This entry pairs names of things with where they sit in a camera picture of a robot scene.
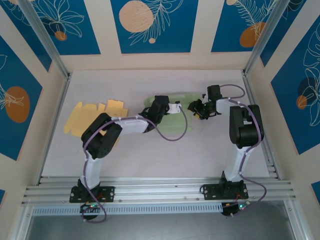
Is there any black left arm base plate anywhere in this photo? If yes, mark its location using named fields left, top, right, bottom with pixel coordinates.
left=69, top=185, right=116, bottom=204

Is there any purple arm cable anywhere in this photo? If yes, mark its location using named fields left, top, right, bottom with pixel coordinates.
left=81, top=107, right=189, bottom=224
left=219, top=83, right=267, bottom=218

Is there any aluminium side rail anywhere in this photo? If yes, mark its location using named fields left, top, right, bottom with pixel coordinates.
left=241, top=69, right=282, bottom=181
left=37, top=74, right=72, bottom=186

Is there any grey slotted cable duct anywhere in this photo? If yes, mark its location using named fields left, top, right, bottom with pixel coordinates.
left=31, top=202, right=223, bottom=216

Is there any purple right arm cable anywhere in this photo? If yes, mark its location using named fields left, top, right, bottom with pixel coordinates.
left=219, top=83, right=267, bottom=218

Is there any aluminium mounting rail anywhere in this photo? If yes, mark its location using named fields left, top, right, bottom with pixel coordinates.
left=21, top=176, right=297, bottom=207

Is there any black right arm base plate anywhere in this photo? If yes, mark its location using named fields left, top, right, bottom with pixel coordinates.
left=201, top=183, right=249, bottom=201

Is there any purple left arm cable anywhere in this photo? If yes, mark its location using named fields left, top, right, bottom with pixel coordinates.
left=81, top=107, right=189, bottom=224

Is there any small electronics board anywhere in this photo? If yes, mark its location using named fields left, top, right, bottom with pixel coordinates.
left=79, top=202, right=102, bottom=214
left=221, top=201, right=251, bottom=216

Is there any aluminium frame post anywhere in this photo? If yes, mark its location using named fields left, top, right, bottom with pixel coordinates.
left=243, top=0, right=288, bottom=77
left=17, top=0, right=72, bottom=81

